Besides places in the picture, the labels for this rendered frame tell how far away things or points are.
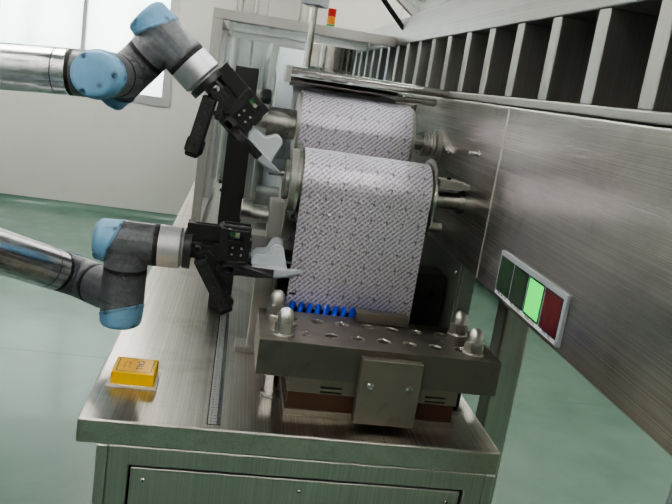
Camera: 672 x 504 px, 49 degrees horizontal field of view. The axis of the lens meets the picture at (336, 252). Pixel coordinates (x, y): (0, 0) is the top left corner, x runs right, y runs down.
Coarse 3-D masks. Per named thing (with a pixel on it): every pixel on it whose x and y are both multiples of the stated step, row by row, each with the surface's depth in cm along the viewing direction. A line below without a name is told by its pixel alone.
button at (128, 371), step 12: (120, 360) 127; (132, 360) 128; (144, 360) 128; (156, 360) 129; (120, 372) 122; (132, 372) 123; (144, 372) 123; (156, 372) 127; (132, 384) 123; (144, 384) 123
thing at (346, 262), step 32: (320, 224) 134; (352, 224) 134; (384, 224) 135; (320, 256) 135; (352, 256) 136; (384, 256) 137; (416, 256) 137; (288, 288) 136; (320, 288) 137; (352, 288) 137; (384, 288) 138
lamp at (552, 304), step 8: (552, 296) 97; (544, 304) 99; (552, 304) 97; (560, 304) 95; (544, 312) 99; (552, 312) 97; (544, 320) 99; (552, 320) 96; (544, 328) 98; (552, 328) 96; (552, 336) 96
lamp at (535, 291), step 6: (534, 282) 103; (528, 288) 105; (534, 288) 103; (540, 288) 101; (528, 294) 105; (534, 294) 103; (540, 294) 101; (528, 300) 105; (534, 300) 103; (540, 300) 101; (528, 306) 104; (534, 306) 102; (528, 312) 104; (534, 312) 102; (534, 318) 102
